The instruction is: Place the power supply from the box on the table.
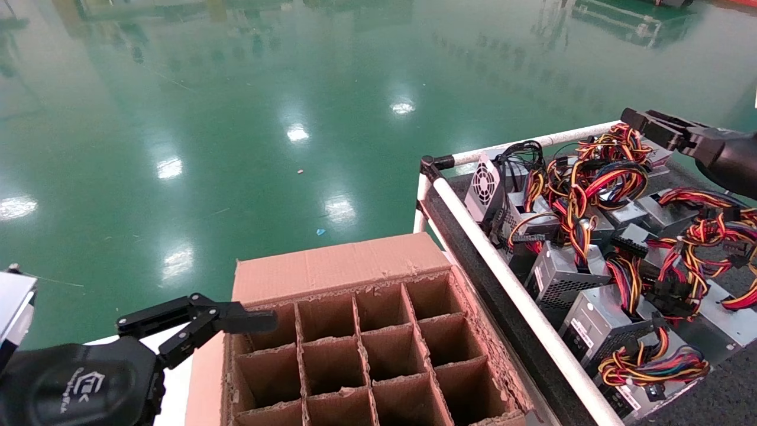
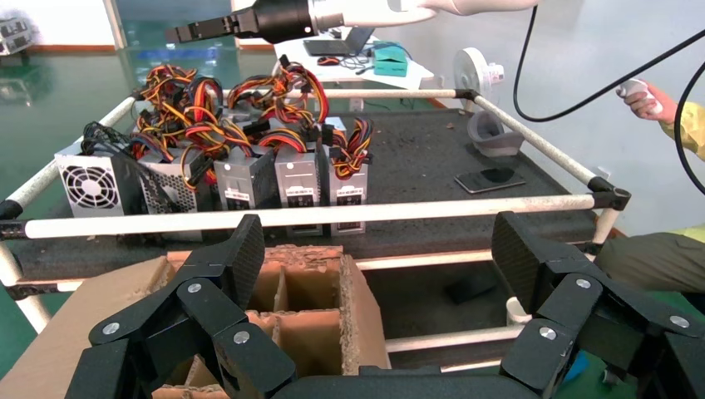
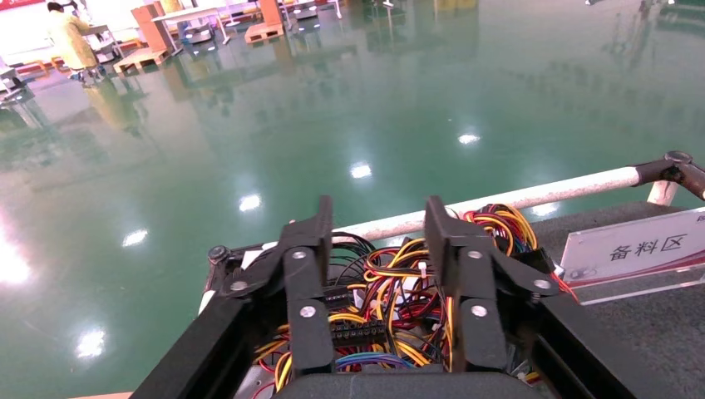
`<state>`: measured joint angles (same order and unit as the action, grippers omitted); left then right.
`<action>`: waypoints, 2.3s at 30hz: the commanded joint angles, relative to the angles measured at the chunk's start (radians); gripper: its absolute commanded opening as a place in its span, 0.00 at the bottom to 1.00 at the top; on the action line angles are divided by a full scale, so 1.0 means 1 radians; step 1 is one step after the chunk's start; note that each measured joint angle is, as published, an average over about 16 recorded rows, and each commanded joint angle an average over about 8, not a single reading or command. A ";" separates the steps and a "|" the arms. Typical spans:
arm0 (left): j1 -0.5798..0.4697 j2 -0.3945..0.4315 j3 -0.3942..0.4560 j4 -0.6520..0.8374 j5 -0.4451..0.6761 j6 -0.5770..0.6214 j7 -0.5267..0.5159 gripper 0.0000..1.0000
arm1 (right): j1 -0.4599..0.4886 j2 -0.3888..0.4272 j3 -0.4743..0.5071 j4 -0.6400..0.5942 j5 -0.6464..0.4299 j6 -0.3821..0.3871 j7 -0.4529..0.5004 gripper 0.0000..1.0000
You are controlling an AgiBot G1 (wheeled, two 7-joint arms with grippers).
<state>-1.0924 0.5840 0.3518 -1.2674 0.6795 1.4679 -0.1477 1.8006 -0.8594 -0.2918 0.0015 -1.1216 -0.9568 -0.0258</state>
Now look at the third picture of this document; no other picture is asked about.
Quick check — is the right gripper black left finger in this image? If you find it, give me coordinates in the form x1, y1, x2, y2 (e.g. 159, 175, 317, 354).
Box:
222, 195, 336, 376

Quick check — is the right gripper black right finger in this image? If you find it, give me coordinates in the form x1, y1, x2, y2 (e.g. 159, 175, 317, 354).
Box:
424, 195, 560, 375

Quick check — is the clear acrylic sign stand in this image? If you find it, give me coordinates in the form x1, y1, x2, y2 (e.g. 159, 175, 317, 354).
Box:
559, 208, 705, 307

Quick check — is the wooden pallet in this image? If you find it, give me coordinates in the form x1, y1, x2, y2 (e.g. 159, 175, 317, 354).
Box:
244, 22, 285, 45
112, 47, 173, 74

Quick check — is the white metal-leg table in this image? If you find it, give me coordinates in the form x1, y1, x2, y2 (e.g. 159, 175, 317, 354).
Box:
151, 6, 233, 45

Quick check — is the person in yellow coat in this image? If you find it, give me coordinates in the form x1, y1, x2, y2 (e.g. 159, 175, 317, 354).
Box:
45, 1, 101, 79

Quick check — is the white pipe cart frame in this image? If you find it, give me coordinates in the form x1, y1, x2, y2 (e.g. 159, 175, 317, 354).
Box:
198, 150, 705, 316

